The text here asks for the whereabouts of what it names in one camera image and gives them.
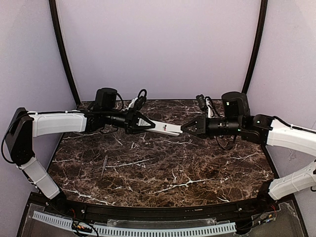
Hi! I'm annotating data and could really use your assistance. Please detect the white remote control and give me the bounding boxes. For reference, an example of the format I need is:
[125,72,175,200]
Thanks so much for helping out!
[138,118,183,136]

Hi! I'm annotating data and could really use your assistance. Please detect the metal tweezers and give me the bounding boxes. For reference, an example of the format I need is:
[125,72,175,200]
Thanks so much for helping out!
[101,155,108,179]

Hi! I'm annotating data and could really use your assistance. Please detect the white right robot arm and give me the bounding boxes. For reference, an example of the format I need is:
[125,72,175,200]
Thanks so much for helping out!
[181,91,316,201]

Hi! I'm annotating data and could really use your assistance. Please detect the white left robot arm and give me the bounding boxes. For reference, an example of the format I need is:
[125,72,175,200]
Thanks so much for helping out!
[1,87,156,201]

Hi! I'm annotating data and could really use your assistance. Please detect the black front table rail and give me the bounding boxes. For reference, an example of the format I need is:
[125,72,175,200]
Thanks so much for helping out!
[38,194,279,222]

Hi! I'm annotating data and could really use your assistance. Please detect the white slotted cable duct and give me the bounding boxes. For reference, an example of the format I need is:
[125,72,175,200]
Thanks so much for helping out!
[32,211,236,237]

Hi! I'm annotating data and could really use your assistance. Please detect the black left frame post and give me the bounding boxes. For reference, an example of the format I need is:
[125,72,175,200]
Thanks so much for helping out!
[48,0,81,106]

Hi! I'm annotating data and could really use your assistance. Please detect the black frame post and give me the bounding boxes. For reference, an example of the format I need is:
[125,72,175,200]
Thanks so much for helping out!
[242,0,268,94]
[48,0,81,106]

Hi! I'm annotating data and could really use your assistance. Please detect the black right frame post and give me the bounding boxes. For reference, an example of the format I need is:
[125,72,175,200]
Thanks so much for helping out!
[242,0,268,94]

